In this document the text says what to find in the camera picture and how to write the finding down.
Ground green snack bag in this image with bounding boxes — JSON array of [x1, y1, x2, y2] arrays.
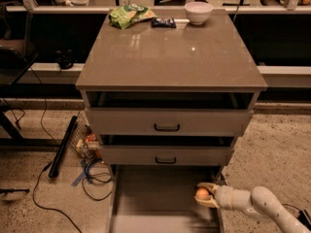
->
[[109, 4, 156, 29]]

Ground black long bar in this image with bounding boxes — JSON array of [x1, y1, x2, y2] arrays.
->
[[48, 116, 78, 179]]

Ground blue cable coil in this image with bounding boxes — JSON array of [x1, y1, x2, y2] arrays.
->
[[81, 158, 113, 202]]

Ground top grey drawer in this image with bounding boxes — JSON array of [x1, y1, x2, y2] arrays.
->
[[86, 108, 253, 137]]

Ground small colourful box clutter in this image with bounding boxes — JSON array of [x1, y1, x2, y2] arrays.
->
[[75, 133, 101, 159]]

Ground white bowl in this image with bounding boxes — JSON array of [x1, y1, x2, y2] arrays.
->
[[184, 2, 214, 25]]

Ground black plug right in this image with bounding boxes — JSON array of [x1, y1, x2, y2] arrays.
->
[[298, 210, 311, 230]]

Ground orange fruit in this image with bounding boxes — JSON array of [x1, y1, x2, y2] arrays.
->
[[195, 187, 210, 200]]

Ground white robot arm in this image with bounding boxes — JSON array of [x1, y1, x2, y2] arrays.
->
[[194, 183, 311, 233]]

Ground grey drawer cabinet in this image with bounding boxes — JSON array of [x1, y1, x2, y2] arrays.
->
[[75, 7, 269, 167]]

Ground black headphones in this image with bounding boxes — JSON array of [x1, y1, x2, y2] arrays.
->
[[55, 50, 76, 70]]

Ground bottom grey open drawer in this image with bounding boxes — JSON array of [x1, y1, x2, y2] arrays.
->
[[107, 165, 225, 233]]

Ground middle grey drawer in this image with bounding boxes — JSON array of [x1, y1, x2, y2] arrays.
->
[[100, 146, 234, 166]]

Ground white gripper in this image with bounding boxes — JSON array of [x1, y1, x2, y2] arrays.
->
[[194, 183, 253, 212]]

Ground black floor cable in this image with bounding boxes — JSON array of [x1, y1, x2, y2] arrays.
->
[[31, 161, 84, 233]]

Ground dark blue snack packet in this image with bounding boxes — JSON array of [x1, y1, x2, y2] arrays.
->
[[151, 18, 176, 28]]

